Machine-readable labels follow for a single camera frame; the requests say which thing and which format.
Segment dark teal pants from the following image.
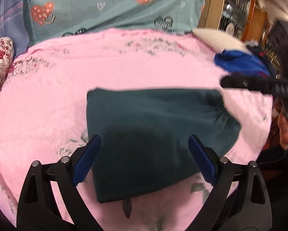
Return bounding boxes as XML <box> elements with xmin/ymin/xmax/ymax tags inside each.
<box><xmin>86</xmin><ymin>89</ymin><xmax>241</xmax><ymax>203</ymax></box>

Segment right hand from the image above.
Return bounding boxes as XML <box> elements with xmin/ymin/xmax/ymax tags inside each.
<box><xmin>271</xmin><ymin>99</ymin><xmax>288</xmax><ymax>150</ymax></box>

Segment blue red garment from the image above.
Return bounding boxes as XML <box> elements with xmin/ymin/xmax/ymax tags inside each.
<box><xmin>214</xmin><ymin>50</ymin><xmax>275</xmax><ymax>77</ymax></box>

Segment cream quilted pillow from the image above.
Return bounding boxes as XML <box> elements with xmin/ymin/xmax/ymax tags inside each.
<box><xmin>192</xmin><ymin>28</ymin><xmax>251</xmax><ymax>54</ymax></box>

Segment pink floral bed sheet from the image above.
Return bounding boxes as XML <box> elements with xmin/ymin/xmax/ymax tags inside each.
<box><xmin>0</xmin><ymin>29</ymin><xmax>273</xmax><ymax>230</ymax></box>

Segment purple plaid sheet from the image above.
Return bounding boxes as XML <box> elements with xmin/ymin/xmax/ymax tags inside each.
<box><xmin>0</xmin><ymin>0</ymin><xmax>29</xmax><ymax>57</ymax></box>

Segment teal heart-print sheet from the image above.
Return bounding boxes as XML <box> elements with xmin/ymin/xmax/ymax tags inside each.
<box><xmin>23</xmin><ymin>0</ymin><xmax>205</xmax><ymax>46</ymax></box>

